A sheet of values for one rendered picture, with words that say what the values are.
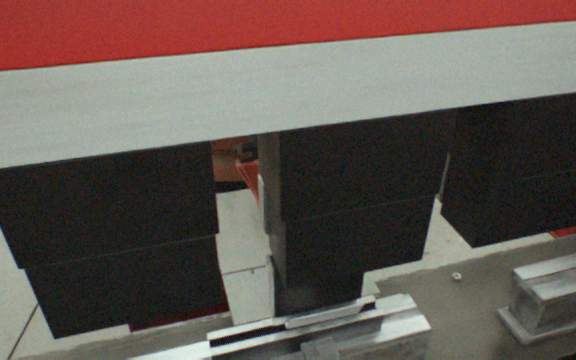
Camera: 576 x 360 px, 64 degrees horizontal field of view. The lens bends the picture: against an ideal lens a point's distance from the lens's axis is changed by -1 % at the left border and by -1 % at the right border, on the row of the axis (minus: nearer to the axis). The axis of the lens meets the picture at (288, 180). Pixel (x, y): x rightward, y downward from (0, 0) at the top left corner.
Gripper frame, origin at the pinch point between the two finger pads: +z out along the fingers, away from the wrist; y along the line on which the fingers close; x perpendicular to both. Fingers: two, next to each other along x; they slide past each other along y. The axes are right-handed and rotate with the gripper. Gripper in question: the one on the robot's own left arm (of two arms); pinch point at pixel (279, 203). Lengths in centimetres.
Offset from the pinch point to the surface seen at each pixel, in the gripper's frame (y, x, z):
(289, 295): -4.0, -17.7, 7.4
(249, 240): -5.1, -0.5, 4.3
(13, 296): -86, 142, 37
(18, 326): -81, 127, 45
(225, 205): -7.0, 7.3, -0.2
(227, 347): -11.0, -14.8, 12.5
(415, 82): 5.1, -31.9, -11.3
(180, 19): -11.6, -34.9, -16.3
